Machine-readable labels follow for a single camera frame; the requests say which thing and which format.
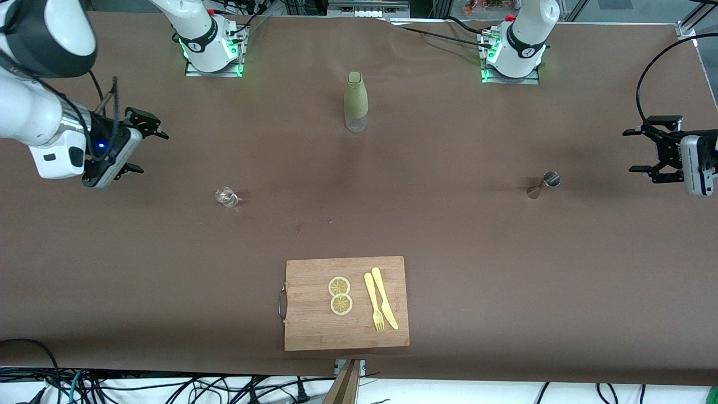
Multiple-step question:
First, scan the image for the steel double jigger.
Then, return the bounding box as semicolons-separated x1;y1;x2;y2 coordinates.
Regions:
526;171;561;200

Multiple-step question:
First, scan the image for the brown table cover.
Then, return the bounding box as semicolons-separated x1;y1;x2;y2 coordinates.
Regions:
0;11;718;388

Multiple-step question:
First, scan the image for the green sleeved glass bottle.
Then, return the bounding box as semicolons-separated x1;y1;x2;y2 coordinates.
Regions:
344;71;369;133

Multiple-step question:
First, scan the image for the wooden cutting board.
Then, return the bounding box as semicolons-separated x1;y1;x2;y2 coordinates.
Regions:
278;256;410;352

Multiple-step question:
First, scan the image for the yellow plastic fork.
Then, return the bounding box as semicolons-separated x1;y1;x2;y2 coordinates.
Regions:
363;272;386;333

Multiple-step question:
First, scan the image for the yellow plastic knife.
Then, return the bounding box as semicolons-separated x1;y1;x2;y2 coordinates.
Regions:
371;267;399;330

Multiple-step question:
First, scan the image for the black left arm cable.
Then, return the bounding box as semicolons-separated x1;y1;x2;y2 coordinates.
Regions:
636;33;718;125

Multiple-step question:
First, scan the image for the aluminium frame profile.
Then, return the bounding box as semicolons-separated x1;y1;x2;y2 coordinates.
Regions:
676;0;718;40

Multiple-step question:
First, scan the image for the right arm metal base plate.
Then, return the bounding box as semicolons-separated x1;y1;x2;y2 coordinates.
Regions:
184;25;247;78

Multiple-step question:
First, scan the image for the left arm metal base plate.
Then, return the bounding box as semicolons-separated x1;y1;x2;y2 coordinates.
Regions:
480;28;542;85

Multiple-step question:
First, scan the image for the thick black floor cable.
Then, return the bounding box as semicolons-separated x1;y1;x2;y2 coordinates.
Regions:
0;338;62;404

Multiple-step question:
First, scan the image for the green floor cable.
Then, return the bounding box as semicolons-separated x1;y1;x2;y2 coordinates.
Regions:
66;370;85;404

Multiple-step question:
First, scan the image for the black power cable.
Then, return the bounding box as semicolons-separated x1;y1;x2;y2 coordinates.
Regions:
390;16;500;51

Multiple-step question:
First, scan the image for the wooden post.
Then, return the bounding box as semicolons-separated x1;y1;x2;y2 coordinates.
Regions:
323;359;362;404

